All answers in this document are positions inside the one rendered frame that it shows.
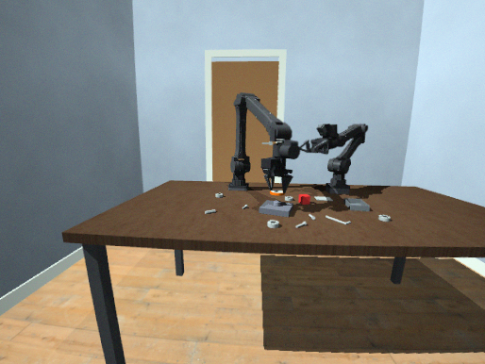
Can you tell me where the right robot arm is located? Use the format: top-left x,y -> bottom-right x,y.
228,92 -> 300,189

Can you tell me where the white flat plate with small holes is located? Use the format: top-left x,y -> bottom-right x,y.
314,196 -> 333,201

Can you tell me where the white open rectangular tray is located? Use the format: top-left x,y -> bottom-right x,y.
343,198 -> 370,211

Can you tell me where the white round plate with orange rim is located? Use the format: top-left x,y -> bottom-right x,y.
270,190 -> 285,196

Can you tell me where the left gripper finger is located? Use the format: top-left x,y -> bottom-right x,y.
300,140 -> 309,153
314,141 -> 328,155

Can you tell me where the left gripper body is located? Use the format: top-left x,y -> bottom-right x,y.
309,140 -> 332,153

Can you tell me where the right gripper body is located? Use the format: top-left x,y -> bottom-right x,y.
270,169 -> 293,178

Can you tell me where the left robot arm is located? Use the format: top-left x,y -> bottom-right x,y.
316,124 -> 368,189

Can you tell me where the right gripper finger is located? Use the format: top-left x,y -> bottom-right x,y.
264,174 -> 275,190
282,177 -> 293,193

